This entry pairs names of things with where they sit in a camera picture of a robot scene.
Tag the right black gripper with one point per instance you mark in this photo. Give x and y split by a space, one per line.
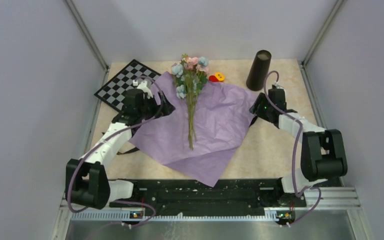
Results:
257 108

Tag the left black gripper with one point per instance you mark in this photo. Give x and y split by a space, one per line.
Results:
167 109

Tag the black ribbon with gold lettering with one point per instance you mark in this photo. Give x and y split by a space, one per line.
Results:
135 149

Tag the pink flower bouquet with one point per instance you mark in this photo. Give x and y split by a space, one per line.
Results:
190 75

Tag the pink and purple wrapping paper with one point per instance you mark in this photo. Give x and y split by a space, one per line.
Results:
221 121

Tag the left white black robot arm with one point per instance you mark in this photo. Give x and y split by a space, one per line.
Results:
87 183

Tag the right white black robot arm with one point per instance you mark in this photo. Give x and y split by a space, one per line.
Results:
318 154

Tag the dark brown tall vase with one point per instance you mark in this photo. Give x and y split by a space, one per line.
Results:
259 70

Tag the black and white checkerboard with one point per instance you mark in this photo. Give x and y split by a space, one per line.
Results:
112 93

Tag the red toy block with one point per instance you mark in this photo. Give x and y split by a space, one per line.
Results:
214 79

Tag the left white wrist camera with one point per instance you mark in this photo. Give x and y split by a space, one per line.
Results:
145 86

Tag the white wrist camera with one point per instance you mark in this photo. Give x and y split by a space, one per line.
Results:
145 86
276 85

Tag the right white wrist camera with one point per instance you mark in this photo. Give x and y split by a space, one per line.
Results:
276 85

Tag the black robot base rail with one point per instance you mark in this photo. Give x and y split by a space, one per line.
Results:
228 198

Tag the white slotted cable duct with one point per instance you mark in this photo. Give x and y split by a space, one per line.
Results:
136 216

